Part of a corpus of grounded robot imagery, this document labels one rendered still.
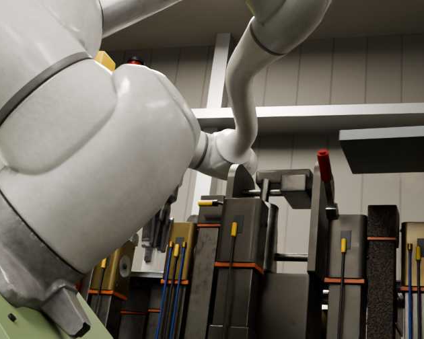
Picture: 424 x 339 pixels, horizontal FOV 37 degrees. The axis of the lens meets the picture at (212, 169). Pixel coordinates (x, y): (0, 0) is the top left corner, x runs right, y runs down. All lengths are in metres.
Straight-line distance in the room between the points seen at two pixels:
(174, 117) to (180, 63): 3.53
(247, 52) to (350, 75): 2.63
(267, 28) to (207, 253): 0.44
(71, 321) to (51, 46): 0.29
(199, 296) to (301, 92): 2.80
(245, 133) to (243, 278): 0.54
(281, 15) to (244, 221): 0.38
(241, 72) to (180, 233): 0.36
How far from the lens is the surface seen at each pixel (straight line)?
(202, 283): 1.19
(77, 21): 0.77
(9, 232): 0.69
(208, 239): 1.21
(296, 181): 1.19
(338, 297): 1.13
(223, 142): 1.61
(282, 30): 1.22
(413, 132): 1.03
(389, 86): 3.85
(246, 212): 1.11
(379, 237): 1.15
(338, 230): 1.15
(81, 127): 0.68
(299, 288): 1.12
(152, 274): 1.40
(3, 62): 0.71
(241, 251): 1.09
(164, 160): 0.69
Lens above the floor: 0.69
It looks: 22 degrees up
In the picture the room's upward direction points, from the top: 8 degrees clockwise
